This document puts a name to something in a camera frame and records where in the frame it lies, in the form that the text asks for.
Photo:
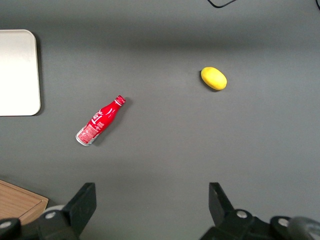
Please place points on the cream plastic tray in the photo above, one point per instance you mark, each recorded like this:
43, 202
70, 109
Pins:
17, 75

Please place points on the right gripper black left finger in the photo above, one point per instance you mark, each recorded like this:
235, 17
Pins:
80, 207

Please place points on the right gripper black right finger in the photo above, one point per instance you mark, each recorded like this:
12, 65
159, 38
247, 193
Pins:
220, 207

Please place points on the wooden drawer cabinet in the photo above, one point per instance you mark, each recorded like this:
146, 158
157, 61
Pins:
15, 200

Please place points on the red cola bottle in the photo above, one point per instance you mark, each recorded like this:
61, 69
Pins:
100, 121

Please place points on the yellow lemon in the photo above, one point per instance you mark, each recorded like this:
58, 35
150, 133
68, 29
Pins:
214, 78

